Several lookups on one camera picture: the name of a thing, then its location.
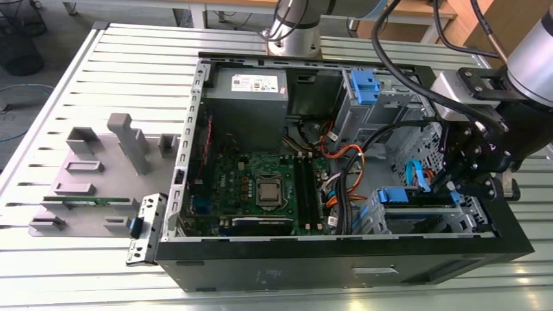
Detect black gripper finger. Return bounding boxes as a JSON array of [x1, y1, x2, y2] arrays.
[[452, 170, 520, 202], [433, 124, 488, 196]]

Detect blue data wire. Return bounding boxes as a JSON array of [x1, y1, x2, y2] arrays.
[[405, 159, 434, 192]]

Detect hard disk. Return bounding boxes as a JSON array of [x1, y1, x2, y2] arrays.
[[352, 189, 461, 235]]

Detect metal disk bay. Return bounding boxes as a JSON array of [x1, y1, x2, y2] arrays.
[[352, 186, 492, 235]]

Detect metal optical drive cage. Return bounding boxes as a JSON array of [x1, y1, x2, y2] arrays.
[[334, 67, 436, 140]]

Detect blue plastic drive latch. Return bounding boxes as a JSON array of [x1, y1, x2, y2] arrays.
[[350, 69, 382, 105]]

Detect black RAM slot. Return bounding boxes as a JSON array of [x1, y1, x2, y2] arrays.
[[296, 152, 309, 228], [306, 152, 324, 228]]

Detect wooden cabinet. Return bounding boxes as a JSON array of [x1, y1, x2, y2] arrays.
[[438, 0, 553, 67]]

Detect wooden desk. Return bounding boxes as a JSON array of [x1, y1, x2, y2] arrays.
[[386, 0, 458, 45]]

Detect CPU socket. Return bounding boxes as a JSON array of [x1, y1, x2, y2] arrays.
[[252, 174, 289, 208]]

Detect silver CPU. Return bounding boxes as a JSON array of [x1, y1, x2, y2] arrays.
[[257, 181, 284, 200]]

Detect black PC case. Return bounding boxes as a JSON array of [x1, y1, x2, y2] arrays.
[[153, 51, 537, 293]]

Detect grey power supply unit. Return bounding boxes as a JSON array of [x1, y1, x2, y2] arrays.
[[202, 67, 289, 150]]

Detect black graphics card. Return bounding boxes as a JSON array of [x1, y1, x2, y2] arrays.
[[217, 216, 294, 236]]

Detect green motherboard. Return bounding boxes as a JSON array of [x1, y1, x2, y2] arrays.
[[180, 151, 334, 236]]

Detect grey parts rack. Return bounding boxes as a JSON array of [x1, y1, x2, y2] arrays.
[[25, 111, 182, 240]]

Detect green RAM stick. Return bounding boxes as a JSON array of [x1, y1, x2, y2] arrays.
[[42, 196, 132, 207]]

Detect black mesh bin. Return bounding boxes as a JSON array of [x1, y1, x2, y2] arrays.
[[0, 0, 48, 77]]

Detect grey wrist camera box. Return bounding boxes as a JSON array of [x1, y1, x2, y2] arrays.
[[429, 71, 481, 121]]

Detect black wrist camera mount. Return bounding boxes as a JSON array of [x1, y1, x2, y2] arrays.
[[456, 66, 553, 108]]

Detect orange wire bundle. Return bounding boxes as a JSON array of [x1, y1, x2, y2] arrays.
[[320, 121, 368, 210]]

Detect thick black case cable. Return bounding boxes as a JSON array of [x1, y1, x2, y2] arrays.
[[336, 119, 437, 235]]

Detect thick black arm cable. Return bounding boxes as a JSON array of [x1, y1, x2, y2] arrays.
[[370, 0, 510, 132]]

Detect thin red wire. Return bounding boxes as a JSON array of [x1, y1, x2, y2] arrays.
[[193, 115, 214, 185]]

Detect white metal desk frame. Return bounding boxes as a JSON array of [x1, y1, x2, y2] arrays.
[[62, 0, 208, 30]]

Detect metal expansion slot bracket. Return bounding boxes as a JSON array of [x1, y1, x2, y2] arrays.
[[124, 192, 169, 267]]

